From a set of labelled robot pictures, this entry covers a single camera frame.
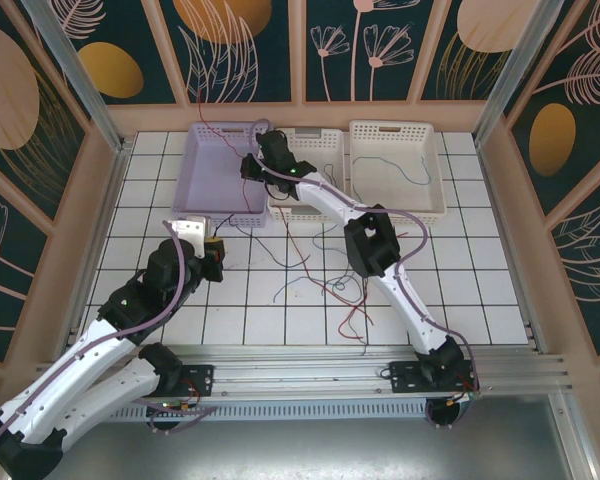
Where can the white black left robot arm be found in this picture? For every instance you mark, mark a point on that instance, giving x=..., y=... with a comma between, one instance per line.
x=70, y=380

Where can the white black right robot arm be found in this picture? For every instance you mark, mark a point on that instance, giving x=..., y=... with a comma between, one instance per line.
x=410, y=305

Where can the purple plastic basket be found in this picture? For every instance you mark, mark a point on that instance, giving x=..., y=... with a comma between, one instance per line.
x=215, y=175

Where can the cream plastic basket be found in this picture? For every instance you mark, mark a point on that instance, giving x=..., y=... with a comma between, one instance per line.
x=395, y=200

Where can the grey metal sheet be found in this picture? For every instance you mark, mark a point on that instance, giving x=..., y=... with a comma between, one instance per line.
x=300, y=450

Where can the aluminium side rail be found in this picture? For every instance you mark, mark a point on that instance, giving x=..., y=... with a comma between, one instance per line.
x=103, y=225
x=512, y=250

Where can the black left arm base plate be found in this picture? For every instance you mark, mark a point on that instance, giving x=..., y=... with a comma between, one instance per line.
x=202, y=380

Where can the aluminium mounting rail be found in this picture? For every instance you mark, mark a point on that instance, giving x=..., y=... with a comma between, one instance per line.
x=300, y=375

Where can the aluminium frame post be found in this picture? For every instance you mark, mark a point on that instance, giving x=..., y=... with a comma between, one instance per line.
x=517, y=60
x=75, y=65

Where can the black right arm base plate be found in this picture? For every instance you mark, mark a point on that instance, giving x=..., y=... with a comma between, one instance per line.
x=405, y=380

